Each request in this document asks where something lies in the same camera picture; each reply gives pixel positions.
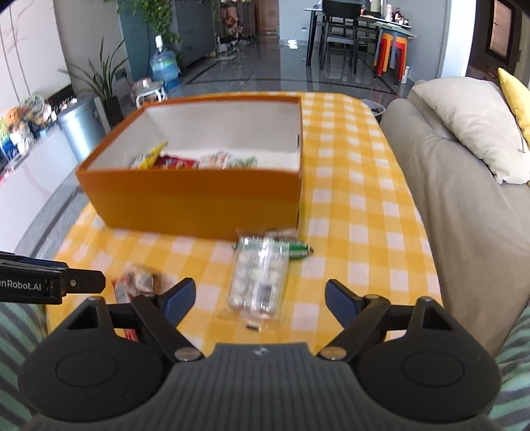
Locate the white low cabinet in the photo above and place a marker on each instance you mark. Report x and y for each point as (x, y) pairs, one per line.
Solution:
(37, 182)

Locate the beige sofa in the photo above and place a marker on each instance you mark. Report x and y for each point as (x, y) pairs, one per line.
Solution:
(455, 232)

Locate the long-leaf potted plant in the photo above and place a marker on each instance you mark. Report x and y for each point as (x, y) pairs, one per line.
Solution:
(109, 107)

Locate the dark wooden door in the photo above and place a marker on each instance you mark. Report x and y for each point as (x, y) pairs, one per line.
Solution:
(503, 33)

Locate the beige pillow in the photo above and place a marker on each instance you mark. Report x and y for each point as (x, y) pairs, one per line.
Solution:
(468, 120)

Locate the person's left leg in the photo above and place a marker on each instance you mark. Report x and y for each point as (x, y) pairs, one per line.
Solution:
(18, 364)

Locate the black dining chair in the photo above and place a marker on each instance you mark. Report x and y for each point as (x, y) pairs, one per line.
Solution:
(339, 41)
(368, 41)

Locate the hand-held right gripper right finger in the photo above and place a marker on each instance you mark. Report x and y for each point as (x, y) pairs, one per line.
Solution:
(340, 299)

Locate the trailing green plant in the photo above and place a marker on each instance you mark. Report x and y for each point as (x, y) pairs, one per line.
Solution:
(153, 16)

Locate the person's leg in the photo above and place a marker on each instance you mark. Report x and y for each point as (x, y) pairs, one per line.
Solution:
(18, 364)
(515, 381)

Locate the person's right leg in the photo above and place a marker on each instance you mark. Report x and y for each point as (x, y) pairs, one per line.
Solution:
(515, 381)

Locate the yellow pillow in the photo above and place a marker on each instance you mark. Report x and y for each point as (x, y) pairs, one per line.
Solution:
(517, 95)

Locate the small green packet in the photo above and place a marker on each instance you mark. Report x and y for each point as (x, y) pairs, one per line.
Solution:
(299, 250)

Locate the orange cardboard box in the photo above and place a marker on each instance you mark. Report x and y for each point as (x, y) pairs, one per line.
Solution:
(198, 199)

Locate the white green snack bag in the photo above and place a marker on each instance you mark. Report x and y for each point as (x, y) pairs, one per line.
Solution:
(242, 162)

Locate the dining table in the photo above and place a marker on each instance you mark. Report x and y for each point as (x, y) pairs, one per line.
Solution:
(360, 16)

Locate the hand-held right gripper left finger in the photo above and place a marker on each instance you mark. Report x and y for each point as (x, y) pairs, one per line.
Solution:
(181, 297)

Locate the small dark scrap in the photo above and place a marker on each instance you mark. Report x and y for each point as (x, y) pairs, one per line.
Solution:
(252, 327)

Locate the white blue-print packet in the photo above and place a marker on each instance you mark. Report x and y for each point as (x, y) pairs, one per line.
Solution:
(137, 162)

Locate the small clear candy packet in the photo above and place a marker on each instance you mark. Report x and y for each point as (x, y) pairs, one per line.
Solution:
(140, 279)

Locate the long red packet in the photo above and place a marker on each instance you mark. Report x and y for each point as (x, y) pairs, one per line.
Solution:
(123, 298)

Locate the blue water jug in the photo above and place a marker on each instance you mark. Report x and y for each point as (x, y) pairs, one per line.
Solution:
(164, 68)

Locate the stacked orange stools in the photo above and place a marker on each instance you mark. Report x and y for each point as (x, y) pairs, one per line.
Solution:
(391, 54)

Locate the red snack bag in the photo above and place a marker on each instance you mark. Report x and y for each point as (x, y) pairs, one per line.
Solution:
(176, 162)

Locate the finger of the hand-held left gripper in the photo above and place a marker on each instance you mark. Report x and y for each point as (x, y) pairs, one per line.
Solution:
(85, 282)
(37, 262)

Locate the yellow checkered tablecloth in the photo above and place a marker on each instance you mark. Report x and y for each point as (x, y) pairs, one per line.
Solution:
(352, 207)

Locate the yellow stick packet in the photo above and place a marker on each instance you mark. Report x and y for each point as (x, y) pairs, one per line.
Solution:
(153, 154)

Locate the grey cabinet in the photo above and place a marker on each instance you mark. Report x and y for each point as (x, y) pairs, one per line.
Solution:
(196, 33)

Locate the group of stuffed toys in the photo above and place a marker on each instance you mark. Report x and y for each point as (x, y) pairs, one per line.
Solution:
(25, 124)

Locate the small white stool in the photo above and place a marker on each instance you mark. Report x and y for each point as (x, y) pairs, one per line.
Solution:
(149, 93)

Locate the white spicy strip packet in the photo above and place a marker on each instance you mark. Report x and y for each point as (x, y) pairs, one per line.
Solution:
(213, 159)

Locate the silver trash can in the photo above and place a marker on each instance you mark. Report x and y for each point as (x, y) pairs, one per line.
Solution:
(80, 128)

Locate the clear packet of white balls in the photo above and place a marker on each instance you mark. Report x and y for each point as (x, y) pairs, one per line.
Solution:
(256, 277)

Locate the small white bottle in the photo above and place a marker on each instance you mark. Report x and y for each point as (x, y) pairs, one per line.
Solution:
(405, 75)

